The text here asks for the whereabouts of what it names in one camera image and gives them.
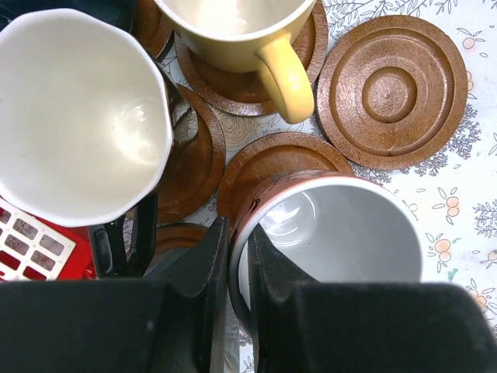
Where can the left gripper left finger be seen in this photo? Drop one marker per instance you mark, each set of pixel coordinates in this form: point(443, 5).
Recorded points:
point(172, 322)

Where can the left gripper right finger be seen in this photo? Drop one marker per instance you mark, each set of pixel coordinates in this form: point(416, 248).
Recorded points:
point(302, 325)

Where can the pink floral mug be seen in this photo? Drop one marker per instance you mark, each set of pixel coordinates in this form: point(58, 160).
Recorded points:
point(336, 228)

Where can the black mug white inside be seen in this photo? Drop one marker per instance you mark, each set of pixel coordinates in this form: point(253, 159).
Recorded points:
point(85, 132)

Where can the cream mug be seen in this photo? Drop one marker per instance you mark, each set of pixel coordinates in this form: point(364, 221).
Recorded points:
point(245, 36)

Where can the dark wooden coaster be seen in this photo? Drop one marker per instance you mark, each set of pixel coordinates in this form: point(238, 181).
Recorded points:
point(173, 240)

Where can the red toy brick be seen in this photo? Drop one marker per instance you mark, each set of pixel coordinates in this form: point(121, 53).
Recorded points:
point(33, 249)

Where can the floral table mat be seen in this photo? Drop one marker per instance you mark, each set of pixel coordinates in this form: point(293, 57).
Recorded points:
point(451, 194)

